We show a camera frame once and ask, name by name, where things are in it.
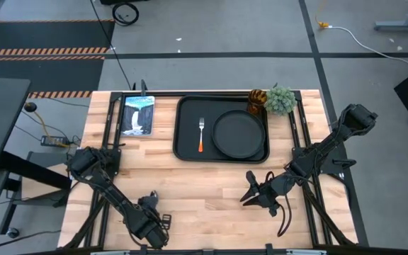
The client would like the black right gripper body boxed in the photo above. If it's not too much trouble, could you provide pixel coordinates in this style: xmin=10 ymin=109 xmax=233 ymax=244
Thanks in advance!
xmin=256 ymin=174 xmax=295 ymax=217

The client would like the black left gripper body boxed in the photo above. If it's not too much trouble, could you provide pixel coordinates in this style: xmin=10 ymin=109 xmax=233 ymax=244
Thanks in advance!
xmin=137 ymin=190 xmax=159 ymax=214

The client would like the black round plate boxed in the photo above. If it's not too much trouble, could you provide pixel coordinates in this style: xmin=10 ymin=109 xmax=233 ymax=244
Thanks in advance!
xmin=211 ymin=108 xmax=267 ymax=160

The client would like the fork with orange handle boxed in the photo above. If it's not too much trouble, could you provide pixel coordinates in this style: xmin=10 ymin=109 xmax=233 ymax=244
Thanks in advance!
xmin=198 ymin=117 xmax=205 ymax=154

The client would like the amber glass cup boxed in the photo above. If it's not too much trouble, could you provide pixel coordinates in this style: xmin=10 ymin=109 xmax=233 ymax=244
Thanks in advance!
xmin=247 ymin=89 xmax=268 ymax=115

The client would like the black rectangular tray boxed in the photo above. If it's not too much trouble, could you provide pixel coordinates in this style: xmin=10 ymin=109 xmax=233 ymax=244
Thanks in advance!
xmin=172 ymin=94 xmax=271 ymax=165

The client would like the green artificial succulent plant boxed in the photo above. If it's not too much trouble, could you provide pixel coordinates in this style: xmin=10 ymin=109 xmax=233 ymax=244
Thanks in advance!
xmin=263 ymin=84 xmax=298 ymax=116

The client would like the waterfall picture tablet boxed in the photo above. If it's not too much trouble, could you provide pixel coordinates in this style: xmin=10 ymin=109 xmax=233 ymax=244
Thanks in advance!
xmin=120 ymin=95 xmax=156 ymax=137

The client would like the black power adapter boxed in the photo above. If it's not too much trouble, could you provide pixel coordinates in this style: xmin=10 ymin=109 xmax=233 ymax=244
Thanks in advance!
xmin=40 ymin=135 xmax=69 ymax=148

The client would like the black rolling cart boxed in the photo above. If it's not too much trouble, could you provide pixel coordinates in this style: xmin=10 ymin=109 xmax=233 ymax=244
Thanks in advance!
xmin=0 ymin=150 xmax=73 ymax=239

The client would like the black hazard striped floor mat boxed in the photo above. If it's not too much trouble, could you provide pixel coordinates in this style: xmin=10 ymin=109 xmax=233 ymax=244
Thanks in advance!
xmin=0 ymin=18 xmax=116 ymax=100

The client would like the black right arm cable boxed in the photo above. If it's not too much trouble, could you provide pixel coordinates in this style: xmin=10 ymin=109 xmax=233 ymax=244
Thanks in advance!
xmin=264 ymin=171 xmax=294 ymax=238

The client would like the black aluminium table frame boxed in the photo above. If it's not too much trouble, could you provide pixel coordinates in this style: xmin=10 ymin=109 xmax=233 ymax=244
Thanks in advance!
xmin=61 ymin=79 xmax=360 ymax=250

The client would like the yellow cable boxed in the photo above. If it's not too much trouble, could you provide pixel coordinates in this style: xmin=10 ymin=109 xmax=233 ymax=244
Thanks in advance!
xmin=33 ymin=108 xmax=69 ymax=147

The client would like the long black floor cable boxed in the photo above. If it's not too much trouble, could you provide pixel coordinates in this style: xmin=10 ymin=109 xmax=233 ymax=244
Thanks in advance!
xmin=89 ymin=0 xmax=134 ymax=91

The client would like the white floor cable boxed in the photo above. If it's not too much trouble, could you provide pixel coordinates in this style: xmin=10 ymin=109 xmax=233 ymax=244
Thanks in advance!
xmin=327 ymin=25 xmax=408 ymax=74

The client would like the orange cable plug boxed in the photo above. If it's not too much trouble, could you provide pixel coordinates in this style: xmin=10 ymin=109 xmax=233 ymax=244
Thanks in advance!
xmin=314 ymin=6 xmax=331 ymax=29

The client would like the coiled black cable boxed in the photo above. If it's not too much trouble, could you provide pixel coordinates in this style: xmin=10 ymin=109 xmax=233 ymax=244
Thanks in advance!
xmin=111 ymin=1 xmax=140 ymax=27

